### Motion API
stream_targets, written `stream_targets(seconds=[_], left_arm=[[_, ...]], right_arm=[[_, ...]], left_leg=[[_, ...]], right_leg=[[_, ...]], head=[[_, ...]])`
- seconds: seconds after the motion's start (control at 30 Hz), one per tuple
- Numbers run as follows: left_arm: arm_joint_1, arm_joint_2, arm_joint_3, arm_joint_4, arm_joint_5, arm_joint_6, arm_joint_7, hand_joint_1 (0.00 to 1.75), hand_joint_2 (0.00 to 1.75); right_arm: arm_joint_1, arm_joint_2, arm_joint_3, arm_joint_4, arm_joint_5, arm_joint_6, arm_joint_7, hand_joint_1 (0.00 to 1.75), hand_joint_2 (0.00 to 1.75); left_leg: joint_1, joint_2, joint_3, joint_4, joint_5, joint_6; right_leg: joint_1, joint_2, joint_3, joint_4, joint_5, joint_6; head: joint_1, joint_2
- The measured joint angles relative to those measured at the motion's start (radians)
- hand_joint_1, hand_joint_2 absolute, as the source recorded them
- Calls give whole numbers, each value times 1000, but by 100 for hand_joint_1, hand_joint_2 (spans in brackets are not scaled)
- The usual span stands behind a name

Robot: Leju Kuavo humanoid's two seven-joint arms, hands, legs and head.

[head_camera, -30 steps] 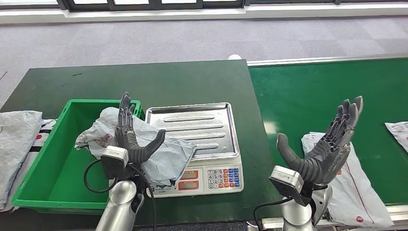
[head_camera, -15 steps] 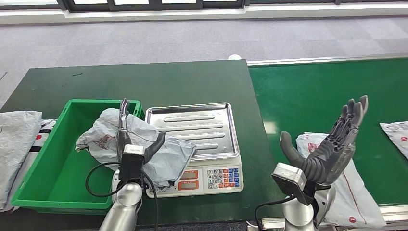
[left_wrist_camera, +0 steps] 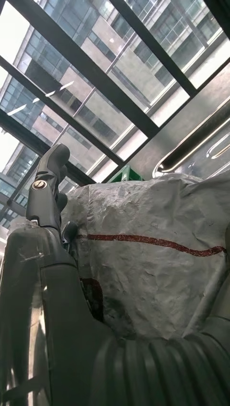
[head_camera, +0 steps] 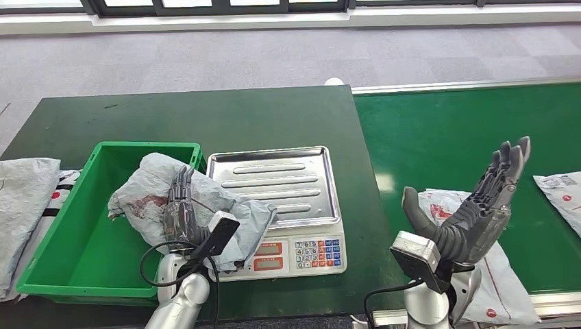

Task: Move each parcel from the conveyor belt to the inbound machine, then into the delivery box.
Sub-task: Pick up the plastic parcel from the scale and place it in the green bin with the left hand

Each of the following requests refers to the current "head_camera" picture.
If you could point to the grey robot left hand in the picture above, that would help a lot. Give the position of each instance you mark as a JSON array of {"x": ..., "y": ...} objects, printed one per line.
[{"x": 181, "y": 218}]

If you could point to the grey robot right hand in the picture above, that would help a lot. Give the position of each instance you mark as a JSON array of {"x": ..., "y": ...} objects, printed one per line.
[{"x": 472, "y": 227}]

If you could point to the grey parcel dark-red print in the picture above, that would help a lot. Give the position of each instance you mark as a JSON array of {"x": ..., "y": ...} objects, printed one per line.
[{"x": 150, "y": 181}]

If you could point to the grey parcel red print sticker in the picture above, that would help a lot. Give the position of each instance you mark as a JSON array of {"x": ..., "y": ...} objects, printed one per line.
[{"x": 504, "y": 281}]

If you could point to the grey parcel red print panda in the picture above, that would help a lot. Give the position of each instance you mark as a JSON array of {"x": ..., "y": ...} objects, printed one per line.
[{"x": 563, "y": 195}]

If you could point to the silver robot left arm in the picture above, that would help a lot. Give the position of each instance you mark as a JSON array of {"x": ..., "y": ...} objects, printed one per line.
[{"x": 181, "y": 299}]

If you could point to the green conveyor belt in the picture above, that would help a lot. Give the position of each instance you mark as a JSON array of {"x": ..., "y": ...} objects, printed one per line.
[{"x": 431, "y": 136}]

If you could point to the green plastic crate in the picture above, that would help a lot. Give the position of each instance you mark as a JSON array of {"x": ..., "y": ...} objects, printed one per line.
[{"x": 90, "y": 254}]

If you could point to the dark green table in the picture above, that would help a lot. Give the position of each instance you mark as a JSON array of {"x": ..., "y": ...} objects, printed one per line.
[{"x": 227, "y": 118}]

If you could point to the steel scale tray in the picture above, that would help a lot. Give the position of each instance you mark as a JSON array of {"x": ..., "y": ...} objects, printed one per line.
[{"x": 290, "y": 181}]

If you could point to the white bag black red print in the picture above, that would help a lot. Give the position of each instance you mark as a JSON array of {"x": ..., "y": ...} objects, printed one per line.
[{"x": 61, "y": 195}]

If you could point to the white electronic scale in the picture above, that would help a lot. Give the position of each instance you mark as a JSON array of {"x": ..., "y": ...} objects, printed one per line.
[{"x": 308, "y": 254}]

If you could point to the large plain grey mailer bag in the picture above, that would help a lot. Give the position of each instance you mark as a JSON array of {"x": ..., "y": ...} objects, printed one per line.
[{"x": 22, "y": 204}]

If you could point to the small white round object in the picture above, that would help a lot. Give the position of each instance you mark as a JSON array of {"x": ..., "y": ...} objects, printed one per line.
[{"x": 333, "y": 81}]

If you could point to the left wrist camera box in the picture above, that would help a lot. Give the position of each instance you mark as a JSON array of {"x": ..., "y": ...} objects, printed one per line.
[{"x": 218, "y": 234}]

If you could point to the aluminium conveyor side rail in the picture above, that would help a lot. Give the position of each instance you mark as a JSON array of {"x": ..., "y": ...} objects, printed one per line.
[
  {"x": 454, "y": 85},
  {"x": 558, "y": 302}
]

